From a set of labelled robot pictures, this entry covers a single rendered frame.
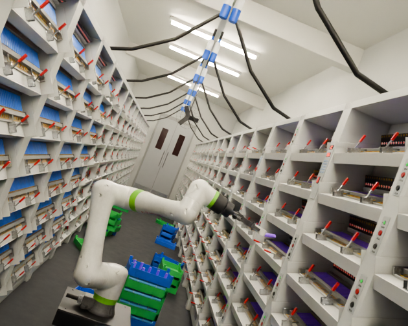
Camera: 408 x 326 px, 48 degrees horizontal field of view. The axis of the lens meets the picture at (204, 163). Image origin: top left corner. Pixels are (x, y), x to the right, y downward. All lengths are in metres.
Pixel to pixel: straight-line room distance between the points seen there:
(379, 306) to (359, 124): 0.94
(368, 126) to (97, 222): 1.34
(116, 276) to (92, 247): 0.20
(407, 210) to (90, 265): 1.45
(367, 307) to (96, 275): 1.30
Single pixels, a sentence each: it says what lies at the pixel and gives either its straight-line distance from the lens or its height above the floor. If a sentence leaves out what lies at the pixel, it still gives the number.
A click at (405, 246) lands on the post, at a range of 1.51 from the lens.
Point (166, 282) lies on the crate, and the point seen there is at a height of 0.43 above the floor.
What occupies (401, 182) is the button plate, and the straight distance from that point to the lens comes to 1.53.
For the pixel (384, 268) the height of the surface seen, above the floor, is 1.15.
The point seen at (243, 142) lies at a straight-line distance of 4.88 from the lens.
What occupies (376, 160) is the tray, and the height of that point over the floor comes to 1.48.
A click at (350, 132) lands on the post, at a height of 1.62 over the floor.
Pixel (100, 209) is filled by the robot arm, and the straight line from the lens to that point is 2.32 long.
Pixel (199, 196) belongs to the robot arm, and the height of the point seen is 1.10.
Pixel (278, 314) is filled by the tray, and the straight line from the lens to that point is 2.16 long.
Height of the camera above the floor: 1.22
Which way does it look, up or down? 1 degrees up
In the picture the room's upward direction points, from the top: 22 degrees clockwise
